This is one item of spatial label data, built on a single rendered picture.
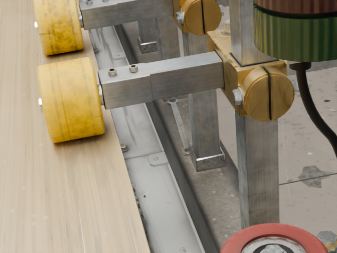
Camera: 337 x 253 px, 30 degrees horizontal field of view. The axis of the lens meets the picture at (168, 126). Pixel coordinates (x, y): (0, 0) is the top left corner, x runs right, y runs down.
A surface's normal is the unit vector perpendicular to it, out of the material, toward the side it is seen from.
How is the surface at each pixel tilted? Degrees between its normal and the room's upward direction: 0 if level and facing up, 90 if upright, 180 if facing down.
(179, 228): 0
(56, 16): 59
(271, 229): 0
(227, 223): 0
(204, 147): 90
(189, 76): 90
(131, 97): 90
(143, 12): 90
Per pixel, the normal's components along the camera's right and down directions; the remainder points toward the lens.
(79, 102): 0.15, 0.08
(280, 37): -0.66, 0.42
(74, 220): -0.10, -0.87
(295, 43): -0.42, 0.47
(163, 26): 0.20, 0.45
